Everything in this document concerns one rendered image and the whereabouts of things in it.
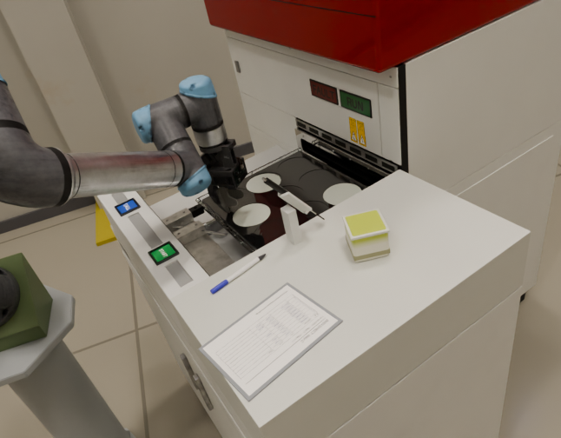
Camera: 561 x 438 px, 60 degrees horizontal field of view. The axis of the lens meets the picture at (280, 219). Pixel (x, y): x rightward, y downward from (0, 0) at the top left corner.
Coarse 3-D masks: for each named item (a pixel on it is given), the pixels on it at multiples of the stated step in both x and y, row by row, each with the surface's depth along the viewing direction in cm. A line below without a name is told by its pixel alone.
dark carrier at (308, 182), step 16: (288, 160) 145; (304, 160) 143; (288, 176) 137; (304, 176) 136; (320, 176) 134; (336, 176) 133; (272, 192) 132; (304, 192) 129; (320, 192) 128; (240, 208) 129; (272, 208) 126; (320, 208) 122; (272, 224) 121; (256, 240) 117; (272, 240) 116
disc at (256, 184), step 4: (256, 176) 140; (260, 176) 140; (264, 176) 140; (268, 176) 139; (272, 176) 139; (276, 176) 138; (252, 180) 139; (256, 180) 139; (260, 180) 138; (272, 180) 137; (276, 180) 137; (280, 180) 136; (248, 184) 138; (252, 184) 137; (256, 184) 137; (260, 184) 136; (264, 184) 136; (248, 188) 136; (252, 188) 136; (256, 188) 135; (260, 188) 135; (264, 188) 135; (268, 188) 134; (256, 192) 133; (260, 192) 133
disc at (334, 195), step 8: (336, 184) 130; (344, 184) 129; (352, 184) 128; (328, 192) 127; (336, 192) 127; (344, 192) 126; (352, 192) 125; (328, 200) 124; (336, 200) 124; (344, 200) 123
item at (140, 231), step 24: (120, 216) 125; (144, 216) 123; (120, 240) 140; (144, 240) 115; (168, 240) 113; (144, 264) 108; (168, 264) 106; (192, 264) 104; (168, 288) 99; (168, 312) 112
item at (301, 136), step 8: (296, 128) 151; (296, 136) 153; (304, 136) 149; (312, 136) 145; (304, 144) 153; (320, 144) 142; (328, 144) 139; (304, 152) 153; (312, 152) 152; (336, 152) 137; (344, 152) 134; (320, 160) 147; (328, 160) 146; (344, 160) 135; (352, 160) 132; (360, 160) 129; (336, 168) 141; (360, 168) 130; (368, 168) 127; (376, 168) 125; (352, 176) 136; (376, 176) 126; (384, 176) 123; (368, 184) 132
